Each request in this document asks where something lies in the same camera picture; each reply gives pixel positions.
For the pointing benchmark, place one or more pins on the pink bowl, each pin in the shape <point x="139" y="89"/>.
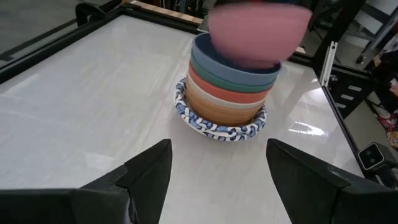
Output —
<point x="258" y="34"/>

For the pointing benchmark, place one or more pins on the red bowl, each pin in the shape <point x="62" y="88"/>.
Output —
<point x="224" y="93"/>

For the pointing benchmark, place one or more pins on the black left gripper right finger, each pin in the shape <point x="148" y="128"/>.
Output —
<point x="317" y="193"/>

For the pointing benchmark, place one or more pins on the grey metal stand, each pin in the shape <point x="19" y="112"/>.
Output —
<point x="382" y="29"/>

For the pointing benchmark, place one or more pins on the small black depth camera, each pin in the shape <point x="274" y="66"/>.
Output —
<point x="371" y="155"/>

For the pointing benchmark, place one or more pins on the large black hazard-striped ramp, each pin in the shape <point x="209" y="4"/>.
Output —
<point x="370" y="93"/>

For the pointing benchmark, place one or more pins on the orange bowl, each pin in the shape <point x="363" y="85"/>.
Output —
<point x="220" y="113"/>

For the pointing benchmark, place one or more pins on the blue white patterned paper bowl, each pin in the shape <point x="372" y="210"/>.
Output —
<point x="217" y="135"/>
<point x="199" y="119"/>

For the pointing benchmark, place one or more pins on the red floral fabric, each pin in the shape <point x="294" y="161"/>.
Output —
<point x="390" y="124"/>

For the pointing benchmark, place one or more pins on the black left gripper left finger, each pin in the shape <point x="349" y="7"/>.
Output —
<point x="93" y="205"/>

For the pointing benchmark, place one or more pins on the dark green bowl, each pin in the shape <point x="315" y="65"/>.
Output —
<point x="224" y="83"/>

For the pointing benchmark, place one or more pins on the cream white bowl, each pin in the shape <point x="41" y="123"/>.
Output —
<point x="217" y="101"/>

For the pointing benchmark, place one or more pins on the black frame clamp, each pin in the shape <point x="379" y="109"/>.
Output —
<point x="87" y="11"/>

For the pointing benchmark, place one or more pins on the black metal table frame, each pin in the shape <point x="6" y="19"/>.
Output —
<point x="46" y="51"/>

